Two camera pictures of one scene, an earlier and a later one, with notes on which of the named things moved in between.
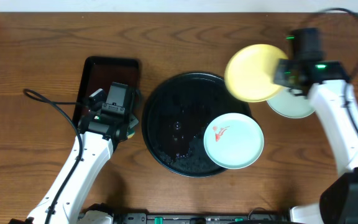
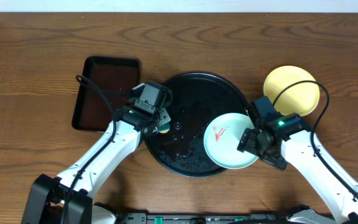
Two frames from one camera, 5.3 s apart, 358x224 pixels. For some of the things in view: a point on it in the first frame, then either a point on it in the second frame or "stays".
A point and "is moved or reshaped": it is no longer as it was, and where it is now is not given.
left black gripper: [132, 123] -> [162, 119]
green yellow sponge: [130, 134] is moved or reshaped
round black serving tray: [174, 119] stays
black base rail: [253, 217] stays
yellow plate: [250, 70] -> [301, 99]
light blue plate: [234, 141] stays
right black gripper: [280, 65] -> [247, 141]
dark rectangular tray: [99, 72] stays
